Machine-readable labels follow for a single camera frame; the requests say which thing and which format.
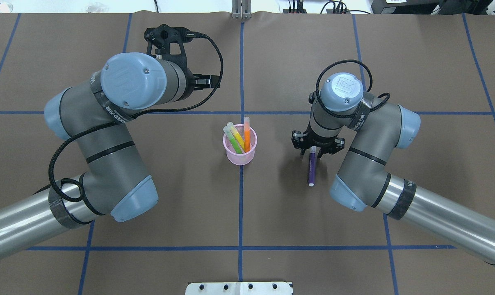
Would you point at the far USB hub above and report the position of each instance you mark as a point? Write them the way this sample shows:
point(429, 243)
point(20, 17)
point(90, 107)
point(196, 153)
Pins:
point(295, 7)

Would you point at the purple highlighter pen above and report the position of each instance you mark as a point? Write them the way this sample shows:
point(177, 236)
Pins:
point(312, 159)

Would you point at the yellow highlighter pen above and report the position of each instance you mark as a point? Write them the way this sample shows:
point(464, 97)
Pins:
point(236, 135)

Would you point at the near USB hub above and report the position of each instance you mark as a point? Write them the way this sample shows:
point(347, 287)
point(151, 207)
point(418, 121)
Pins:
point(340, 7)

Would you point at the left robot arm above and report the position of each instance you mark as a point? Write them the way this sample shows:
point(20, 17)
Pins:
point(98, 169)

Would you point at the pink mesh pen holder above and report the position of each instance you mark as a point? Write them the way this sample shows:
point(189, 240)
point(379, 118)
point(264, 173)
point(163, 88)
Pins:
point(244, 158)

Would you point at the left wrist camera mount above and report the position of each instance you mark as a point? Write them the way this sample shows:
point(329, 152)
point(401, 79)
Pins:
point(160, 39)

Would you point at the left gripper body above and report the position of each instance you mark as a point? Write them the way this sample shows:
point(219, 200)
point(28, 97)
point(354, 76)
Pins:
point(189, 83)

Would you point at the orange highlighter pen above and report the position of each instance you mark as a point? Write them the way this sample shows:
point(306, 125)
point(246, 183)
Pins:
point(247, 134)

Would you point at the green highlighter pen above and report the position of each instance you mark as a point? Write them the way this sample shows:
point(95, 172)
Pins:
point(232, 140)

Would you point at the white camera pole base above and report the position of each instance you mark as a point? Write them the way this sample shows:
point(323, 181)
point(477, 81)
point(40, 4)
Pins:
point(240, 288)

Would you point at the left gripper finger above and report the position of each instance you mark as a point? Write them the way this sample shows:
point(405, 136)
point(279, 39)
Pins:
point(203, 81)

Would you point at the black printer box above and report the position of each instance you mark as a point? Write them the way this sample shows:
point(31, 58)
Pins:
point(417, 7)

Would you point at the usb hub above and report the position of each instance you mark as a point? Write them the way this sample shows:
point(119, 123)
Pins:
point(340, 7)
point(295, 7)

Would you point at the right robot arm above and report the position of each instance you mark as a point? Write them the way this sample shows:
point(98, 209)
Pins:
point(435, 187)

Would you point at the aluminium frame post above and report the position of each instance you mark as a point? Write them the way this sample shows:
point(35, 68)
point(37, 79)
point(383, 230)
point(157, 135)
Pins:
point(241, 9)

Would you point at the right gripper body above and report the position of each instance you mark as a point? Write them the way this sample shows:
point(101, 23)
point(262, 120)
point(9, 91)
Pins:
point(318, 141)

